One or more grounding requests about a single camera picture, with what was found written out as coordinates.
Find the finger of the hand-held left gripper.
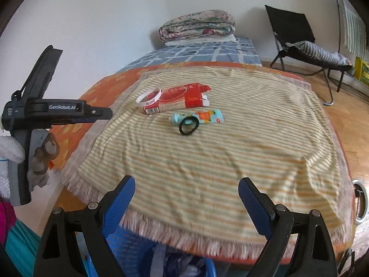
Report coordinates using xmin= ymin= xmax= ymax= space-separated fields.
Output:
xmin=85 ymin=106 xmax=113 ymax=121

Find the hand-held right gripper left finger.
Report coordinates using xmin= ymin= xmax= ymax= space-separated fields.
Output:
xmin=33 ymin=175 xmax=136 ymax=277

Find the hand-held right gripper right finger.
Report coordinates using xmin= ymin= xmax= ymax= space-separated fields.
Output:
xmin=238 ymin=177 xmax=338 ymax=277

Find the blue plastic basket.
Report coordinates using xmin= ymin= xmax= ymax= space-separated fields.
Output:
xmin=83 ymin=225 xmax=217 ymax=277

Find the floral cream tube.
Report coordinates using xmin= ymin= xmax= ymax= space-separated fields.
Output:
xmin=169 ymin=109 xmax=224 ymax=127

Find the person's left hand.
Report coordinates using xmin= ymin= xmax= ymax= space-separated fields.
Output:
xmin=27 ymin=129 xmax=60 ymax=186

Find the orange floral blanket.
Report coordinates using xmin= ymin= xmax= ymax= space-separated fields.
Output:
xmin=48 ymin=61 xmax=354 ymax=266

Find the white wristband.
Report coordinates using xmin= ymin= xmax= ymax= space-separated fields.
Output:
xmin=135 ymin=87 xmax=163 ymax=108

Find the red torn carton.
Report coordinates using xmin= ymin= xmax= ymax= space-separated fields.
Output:
xmin=143 ymin=83 xmax=211 ymax=115

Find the teal cloth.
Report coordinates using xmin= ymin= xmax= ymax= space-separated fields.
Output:
xmin=4 ymin=218 xmax=42 ymax=277

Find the round silver object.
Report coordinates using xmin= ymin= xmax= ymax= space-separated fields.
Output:
xmin=352 ymin=179 xmax=369 ymax=226

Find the pink cloth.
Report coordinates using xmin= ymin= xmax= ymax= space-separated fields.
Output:
xmin=0 ymin=199 xmax=18 ymax=246

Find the blue plaid bed sheet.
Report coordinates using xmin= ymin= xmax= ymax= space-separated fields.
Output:
xmin=118 ymin=37 xmax=263 ymax=71

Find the folded floral quilt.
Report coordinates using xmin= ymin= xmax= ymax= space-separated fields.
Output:
xmin=158 ymin=9 xmax=236 ymax=42

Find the striped cushion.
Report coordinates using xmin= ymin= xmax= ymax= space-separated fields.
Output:
xmin=284 ymin=41 xmax=351 ymax=67

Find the yellow plastic crate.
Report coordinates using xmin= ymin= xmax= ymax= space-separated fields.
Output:
xmin=354 ymin=56 xmax=369 ymax=85

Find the black folding chair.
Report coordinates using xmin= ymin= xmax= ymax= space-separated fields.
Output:
xmin=265 ymin=5 xmax=355 ymax=106

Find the black clothes rack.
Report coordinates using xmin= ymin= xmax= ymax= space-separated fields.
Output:
xmin=331 ymin=0 xmax=369 ymax=101

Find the green striped hanging towel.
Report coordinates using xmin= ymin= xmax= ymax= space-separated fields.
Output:
xmin=342 ymin=0 xmax=368 ymax=61

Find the black hair tie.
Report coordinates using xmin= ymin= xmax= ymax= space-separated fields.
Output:
xmin=179 ymin=115 xmax=199 ymax=136

